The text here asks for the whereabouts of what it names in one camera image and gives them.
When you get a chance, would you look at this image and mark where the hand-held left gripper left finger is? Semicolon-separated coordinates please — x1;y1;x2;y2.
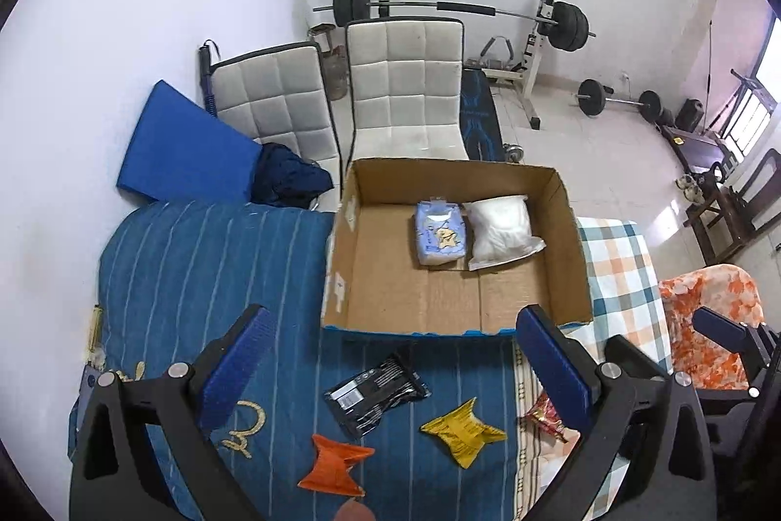
70;305;278;521

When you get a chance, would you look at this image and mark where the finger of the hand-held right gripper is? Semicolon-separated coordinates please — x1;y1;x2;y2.
604;334;673;379
692;307;781;371

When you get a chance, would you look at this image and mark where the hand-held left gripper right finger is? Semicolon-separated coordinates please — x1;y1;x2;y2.
516;305;719;521

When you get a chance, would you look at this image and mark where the red patterned snack packet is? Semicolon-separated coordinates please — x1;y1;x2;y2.
518;393;580;445

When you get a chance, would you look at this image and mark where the yellow snack packet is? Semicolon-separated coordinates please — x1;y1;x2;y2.
420;397;509;470

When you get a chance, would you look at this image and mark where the black foil packet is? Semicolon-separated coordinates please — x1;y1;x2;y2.
323;351;432;441

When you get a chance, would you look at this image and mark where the orange snack packet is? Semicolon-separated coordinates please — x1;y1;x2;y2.
298;434;375;498

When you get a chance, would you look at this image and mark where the cardboard box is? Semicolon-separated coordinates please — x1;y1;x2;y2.
321;158;594;342

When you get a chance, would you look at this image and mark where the orange floral cushion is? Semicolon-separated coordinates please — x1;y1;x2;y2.
658;263;766;391

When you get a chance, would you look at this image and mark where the checked blanket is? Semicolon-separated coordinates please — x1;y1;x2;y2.
576;217;675;375

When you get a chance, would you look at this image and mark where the striped floral bedsheet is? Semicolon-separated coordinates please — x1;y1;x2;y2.
513;344;611;521

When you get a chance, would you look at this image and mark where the blue striped blanket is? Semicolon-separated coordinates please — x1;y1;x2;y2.
67;200;532;521

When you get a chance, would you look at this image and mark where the dark wooden chair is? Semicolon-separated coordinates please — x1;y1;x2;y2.
683;148;781;266

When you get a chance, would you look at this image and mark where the white plastic packet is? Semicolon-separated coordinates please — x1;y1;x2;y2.
462;194;548;271

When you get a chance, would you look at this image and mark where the blue tissue packet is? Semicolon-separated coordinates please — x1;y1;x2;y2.
415;199;472;269

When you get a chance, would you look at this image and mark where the treadmill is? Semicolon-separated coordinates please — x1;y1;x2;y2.
662;69;781;175

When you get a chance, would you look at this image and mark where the dark blue cloth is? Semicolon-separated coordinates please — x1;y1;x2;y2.
250;143;334;209

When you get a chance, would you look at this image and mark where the black speaker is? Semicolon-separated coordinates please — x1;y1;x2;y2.
680;98;706;131

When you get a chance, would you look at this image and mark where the window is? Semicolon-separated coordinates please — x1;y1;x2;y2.
723;8;781;162

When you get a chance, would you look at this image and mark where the blue foam mat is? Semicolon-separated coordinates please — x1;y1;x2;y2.
116;80;266;205

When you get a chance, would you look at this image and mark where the short barbell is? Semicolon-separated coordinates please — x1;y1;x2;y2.
575;78;663;122

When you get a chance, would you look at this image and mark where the white quilted chair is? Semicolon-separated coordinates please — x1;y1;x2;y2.
345;17;471;165
207;42;343;210

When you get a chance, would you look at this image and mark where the black weight bench pad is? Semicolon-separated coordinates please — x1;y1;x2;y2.
459;68;505;163

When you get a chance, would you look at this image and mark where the black and blue pump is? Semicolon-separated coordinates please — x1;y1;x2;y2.
198;40;221;118

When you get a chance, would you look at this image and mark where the white bench press rack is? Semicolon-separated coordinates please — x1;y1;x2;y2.
366;0;565;132

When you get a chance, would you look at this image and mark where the rusty gas cylinder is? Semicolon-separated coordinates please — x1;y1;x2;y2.
322;46;350;101

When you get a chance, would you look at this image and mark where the long barbell with plates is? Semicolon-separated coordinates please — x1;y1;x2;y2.
313;0;597;53

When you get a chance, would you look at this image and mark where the grey cable handle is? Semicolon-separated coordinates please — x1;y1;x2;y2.
479;36;519;70

